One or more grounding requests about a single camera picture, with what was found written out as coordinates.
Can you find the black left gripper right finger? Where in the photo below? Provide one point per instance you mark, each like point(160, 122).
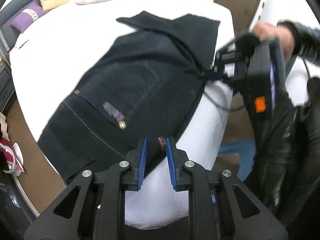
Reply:
point(220, 206)

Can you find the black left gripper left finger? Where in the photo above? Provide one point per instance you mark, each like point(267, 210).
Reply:
point(92, 206)

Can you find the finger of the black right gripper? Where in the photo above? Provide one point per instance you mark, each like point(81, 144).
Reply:
point(233, 52)
point(218, 73)

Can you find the black denim pants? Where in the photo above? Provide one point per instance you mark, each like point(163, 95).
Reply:
point(148, 84)

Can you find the black leather jacket sleeve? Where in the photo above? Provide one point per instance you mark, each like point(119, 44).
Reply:
point(307, 41)

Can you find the person's dark trouser leg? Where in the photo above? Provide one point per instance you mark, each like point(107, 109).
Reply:
point(285, 173)

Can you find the dark grey nightstand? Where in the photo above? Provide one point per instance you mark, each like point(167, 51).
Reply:
point(7, 85)

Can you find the white pillow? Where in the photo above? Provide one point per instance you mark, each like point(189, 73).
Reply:
point(50, 30)

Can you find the purple cushion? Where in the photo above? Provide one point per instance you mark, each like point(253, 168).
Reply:
point(28, 16)

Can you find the dark grey headboard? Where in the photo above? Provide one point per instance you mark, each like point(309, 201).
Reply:
point(10, 34)

